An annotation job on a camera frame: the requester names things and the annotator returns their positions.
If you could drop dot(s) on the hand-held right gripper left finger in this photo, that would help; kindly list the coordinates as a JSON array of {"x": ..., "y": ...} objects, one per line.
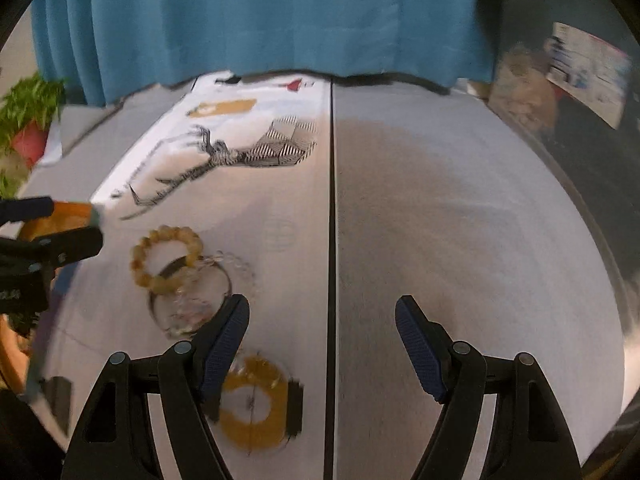
[{"x": 225, "y": 345}]

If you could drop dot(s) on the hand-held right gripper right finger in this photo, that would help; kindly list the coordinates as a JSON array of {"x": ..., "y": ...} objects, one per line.
[{"x": 420, "y": 350}]

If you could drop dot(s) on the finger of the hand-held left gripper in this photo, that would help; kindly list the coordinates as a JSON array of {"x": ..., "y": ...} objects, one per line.
[
  {"x": 70, "y": 246},
  {"x": 27, "y": 209}
]

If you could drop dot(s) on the copper metal tray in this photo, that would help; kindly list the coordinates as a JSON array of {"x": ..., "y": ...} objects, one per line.
[{"x": 70, "y": 209}]

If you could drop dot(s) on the thin metal bangle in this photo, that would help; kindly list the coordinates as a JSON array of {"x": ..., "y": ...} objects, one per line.
[{"x": 225, "y": 280}]

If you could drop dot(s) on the green potted plant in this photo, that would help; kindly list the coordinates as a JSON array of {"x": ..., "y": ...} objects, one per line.
[{"x": 30, "y": 102}]

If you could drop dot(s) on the white printed table runner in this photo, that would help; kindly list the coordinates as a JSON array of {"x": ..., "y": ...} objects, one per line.
[{"x": 280, "y": 200}]

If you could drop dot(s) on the large transparent storage bin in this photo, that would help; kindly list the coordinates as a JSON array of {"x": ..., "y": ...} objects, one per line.
[{"x": 590, "y": 160}]

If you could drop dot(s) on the blue curtain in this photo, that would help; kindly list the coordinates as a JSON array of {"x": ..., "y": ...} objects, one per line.
[{"x": 260, "y": 15}]

